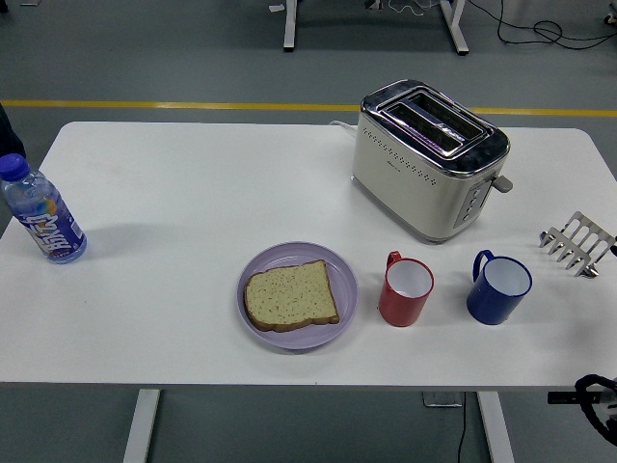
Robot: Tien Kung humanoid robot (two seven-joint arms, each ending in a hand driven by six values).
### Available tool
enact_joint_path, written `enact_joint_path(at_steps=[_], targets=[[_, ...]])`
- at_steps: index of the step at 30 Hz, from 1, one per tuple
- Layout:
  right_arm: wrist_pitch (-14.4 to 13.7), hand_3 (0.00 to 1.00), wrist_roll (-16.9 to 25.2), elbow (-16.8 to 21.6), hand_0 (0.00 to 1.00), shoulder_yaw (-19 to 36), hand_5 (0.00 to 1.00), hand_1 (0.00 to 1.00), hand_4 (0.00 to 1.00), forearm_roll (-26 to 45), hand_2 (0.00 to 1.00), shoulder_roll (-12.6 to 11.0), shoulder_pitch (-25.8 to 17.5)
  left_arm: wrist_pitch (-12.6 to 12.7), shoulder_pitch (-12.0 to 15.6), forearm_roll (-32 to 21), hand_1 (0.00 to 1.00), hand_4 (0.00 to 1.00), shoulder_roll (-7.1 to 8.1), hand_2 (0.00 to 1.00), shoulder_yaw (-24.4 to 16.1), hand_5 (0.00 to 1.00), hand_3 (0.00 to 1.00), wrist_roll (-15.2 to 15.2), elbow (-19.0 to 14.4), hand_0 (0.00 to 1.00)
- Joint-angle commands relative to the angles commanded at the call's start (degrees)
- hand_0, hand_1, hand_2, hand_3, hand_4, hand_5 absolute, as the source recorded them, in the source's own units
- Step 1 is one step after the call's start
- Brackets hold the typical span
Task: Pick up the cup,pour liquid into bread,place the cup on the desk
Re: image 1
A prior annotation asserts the yellow floor tape line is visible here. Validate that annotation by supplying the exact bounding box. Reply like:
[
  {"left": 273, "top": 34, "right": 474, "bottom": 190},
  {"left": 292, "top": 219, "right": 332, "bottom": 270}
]
[{"left": 0, "top": 98, "right": 617, "bottom": 119}]

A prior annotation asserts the black floor cable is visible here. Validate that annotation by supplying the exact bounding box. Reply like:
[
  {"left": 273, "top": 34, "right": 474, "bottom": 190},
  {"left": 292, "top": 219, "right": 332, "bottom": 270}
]
[{"left": 469, "top": 0, "right": 617, "bottom": 49}]

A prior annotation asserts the white background desk leg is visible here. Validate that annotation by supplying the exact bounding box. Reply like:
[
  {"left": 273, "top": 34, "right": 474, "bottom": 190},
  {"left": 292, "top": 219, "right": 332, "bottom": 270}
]
[
  {"left": 439, "top": 0, "right": 470, "bottom": 56},
  {"left": 282, "top": 0, "right": 299, "bottom": 53}
]

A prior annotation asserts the purple round plate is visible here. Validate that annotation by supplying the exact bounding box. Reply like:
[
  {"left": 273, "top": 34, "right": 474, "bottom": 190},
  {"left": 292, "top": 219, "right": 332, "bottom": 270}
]
[{"left": 235, "top": 241, "right": 361, "bottom": 352}]

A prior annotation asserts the cream chrome toaster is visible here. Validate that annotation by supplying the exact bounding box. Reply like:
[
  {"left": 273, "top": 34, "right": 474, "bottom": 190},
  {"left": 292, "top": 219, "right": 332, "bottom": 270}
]
[{"left": 351, "top": 78, "right": 514, "bottom": 245}]

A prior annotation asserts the person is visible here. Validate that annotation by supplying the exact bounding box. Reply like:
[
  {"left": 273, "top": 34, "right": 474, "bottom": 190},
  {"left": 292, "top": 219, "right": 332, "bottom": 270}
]
[{"left": 0, "top": 103, "right": 26, "bottom": 160}]

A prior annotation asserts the thin white floor cable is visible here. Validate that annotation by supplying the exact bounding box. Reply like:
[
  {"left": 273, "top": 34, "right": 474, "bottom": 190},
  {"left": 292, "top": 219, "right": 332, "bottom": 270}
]
[{"left": 388, "top": 0, "right": 435, "bottom": 15}]

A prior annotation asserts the steel toast rack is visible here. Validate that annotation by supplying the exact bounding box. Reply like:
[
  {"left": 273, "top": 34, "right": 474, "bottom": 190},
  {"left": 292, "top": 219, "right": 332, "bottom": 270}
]
[{"left": 538, "top": 210, "right": 617, "bottom": 279}]

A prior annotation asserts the blue-capped water bottle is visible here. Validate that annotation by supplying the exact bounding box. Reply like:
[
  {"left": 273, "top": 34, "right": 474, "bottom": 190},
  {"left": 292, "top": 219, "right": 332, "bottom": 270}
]
[{"left": 0, "top": 152, "right": 89, "bottom": 265}]

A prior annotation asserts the grey floor socket plate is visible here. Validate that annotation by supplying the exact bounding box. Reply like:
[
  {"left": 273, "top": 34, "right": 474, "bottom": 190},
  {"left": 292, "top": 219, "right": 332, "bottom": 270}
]
[{"left": 422, "top": 391, "right": 464, "bottom": 409}]

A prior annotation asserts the blue enamel cup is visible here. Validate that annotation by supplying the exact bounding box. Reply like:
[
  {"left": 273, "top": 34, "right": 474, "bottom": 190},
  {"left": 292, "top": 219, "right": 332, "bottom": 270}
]
[{"left": 466, "top": 249, "right": 534, "bottom": 325}]

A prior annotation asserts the black cable under table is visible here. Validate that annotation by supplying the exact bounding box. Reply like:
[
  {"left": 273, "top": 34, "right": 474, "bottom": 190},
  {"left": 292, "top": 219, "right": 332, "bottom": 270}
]
[{"left": 456, "top": 393, "right": 469, "bottom": 463}]

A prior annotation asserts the white table leg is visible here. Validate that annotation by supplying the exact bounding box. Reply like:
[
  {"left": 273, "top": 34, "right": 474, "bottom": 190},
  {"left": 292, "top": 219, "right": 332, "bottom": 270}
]
[
  {"left": 476, "top": 391, "right": 516, "bottom": 463},
  {"left": 121, "top": 388, "right": 162, "bottom": 463}
]

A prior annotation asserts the red enamel cup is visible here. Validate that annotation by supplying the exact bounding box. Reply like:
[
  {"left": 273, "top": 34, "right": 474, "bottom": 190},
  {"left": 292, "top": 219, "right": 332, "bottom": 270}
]
[{"left": 378, "top": 250, "right": 436, "bottom": 328}]

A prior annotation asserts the brown bread slice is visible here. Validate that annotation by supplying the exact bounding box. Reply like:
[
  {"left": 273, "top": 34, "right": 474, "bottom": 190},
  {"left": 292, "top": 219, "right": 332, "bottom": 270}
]
[{"left": 243, "top": 259, "right": 341, "bottom": 334}]

